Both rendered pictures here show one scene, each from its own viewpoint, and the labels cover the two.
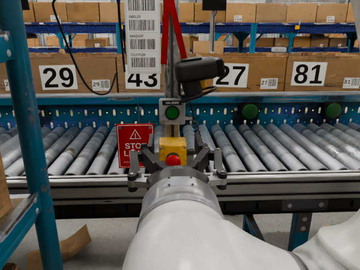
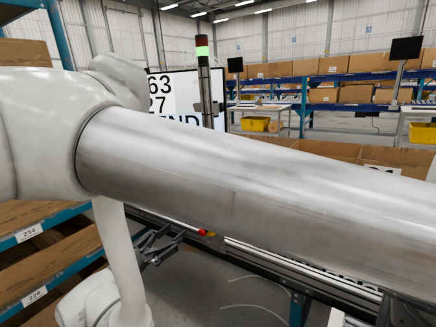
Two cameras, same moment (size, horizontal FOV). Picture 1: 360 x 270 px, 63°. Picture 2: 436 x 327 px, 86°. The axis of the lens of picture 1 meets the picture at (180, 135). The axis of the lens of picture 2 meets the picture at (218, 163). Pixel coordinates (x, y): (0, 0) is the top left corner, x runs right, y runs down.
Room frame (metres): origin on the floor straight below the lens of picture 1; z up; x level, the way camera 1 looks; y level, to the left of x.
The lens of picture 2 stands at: (0.02, -0.61, 1.51)
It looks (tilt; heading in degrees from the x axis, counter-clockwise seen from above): 21 degrees down; 38
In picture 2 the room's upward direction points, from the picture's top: 4 degrees counter-clockwise
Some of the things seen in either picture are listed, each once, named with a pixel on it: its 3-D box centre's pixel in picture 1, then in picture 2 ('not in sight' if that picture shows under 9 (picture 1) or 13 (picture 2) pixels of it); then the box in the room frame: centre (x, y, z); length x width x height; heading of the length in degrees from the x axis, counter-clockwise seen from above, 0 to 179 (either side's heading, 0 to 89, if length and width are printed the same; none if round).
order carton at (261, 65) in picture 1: (237, 72); (322, 159); (1.53, -0.29, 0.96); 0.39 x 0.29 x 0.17; 93
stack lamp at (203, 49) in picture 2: not in sight; (202, 47); (0.79, 0.02, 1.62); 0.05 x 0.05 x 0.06
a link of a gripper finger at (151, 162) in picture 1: (155, 167); (148, 244); (0.40, 0.04, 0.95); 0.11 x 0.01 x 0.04; 27
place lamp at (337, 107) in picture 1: (333, 110); not in sight; (1.33, -0.71, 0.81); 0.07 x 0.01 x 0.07; 93
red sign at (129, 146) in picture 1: (147, 145); not in sight; (0.75, 0.09, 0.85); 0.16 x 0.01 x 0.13; 93
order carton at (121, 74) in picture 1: (160, 72); (265, 152); (1.51, 0.10, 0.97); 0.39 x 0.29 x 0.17; 93
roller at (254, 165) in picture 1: (242, 148); not in sight; (1.07, -0.24, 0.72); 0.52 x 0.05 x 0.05; 3
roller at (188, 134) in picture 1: (192, 148); not in sight; (1.06, -0.05, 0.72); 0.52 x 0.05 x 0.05; 3
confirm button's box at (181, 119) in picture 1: (172, 111); not in sight; (0.75, 0.02, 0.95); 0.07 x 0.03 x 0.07; 93
